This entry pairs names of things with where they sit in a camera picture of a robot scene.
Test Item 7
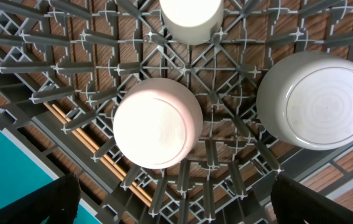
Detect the white paper cup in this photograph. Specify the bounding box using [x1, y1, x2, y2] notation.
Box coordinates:
[160, 0, 224, 45]

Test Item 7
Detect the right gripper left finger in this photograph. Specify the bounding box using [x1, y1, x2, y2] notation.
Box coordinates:
[0, 174, 81, 224]

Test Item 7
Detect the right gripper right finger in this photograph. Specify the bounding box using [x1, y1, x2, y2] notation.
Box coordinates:
[270, 174, 353, 224]

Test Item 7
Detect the pink bowl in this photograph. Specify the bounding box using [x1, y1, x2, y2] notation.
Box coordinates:
[113, 78, 203, 169]

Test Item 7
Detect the grey small bowl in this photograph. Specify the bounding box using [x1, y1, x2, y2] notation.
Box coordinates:
[256, 51, 353, 151]

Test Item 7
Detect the teal serving tray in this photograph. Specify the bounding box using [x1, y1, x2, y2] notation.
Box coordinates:
[0, 118, 103, 224]

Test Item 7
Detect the grey dish rack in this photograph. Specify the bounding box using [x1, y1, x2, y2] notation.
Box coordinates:
[0, 0, 353, 223]

